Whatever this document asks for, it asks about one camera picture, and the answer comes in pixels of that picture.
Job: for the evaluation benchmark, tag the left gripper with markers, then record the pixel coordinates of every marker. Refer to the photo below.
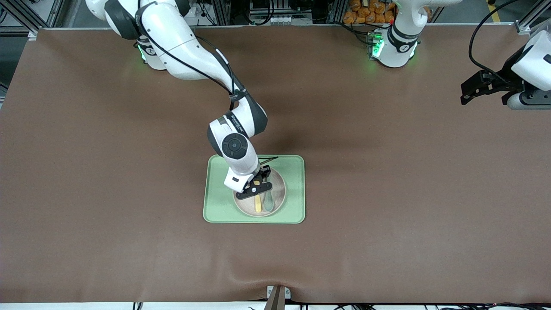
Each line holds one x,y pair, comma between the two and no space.
503,80

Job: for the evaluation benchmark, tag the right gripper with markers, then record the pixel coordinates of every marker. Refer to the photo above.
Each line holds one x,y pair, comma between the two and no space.
263,173

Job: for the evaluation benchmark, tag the pale round plate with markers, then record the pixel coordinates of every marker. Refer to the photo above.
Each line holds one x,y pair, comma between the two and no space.
277,193

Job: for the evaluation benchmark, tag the teal plastic spoon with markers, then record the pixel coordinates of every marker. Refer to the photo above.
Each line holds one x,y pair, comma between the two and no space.
269,204

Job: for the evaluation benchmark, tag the yellow plastic fork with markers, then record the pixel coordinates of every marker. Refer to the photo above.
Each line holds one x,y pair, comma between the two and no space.
258,206

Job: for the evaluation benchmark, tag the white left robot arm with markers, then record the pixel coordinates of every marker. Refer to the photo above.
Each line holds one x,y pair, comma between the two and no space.
396,47

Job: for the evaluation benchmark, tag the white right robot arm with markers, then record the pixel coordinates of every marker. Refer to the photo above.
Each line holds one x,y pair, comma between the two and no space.
181,47

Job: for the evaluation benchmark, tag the light green rectangular tray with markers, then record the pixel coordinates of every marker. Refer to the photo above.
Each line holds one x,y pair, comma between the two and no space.
219,202

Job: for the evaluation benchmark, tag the pile of orange packaged items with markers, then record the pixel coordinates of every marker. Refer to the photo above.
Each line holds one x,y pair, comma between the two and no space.
366,17

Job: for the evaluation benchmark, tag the white terminal block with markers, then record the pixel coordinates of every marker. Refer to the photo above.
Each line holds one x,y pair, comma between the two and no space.
275,20

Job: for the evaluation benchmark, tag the brown table cover cloth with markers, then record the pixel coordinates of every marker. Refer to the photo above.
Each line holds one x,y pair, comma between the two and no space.
107,215

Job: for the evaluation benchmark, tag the white power strip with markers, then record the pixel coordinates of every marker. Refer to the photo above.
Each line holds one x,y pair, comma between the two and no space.
196,12

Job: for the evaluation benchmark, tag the aluminium frame strut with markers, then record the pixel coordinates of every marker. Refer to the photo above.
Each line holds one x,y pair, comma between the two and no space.
527,26
26,17

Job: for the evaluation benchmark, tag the metal bracket with brown post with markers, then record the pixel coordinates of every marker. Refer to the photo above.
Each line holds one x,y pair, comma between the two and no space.
277,299

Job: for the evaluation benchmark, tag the aluminium frame post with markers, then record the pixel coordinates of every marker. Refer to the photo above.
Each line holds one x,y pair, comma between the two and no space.
221,13
338,12

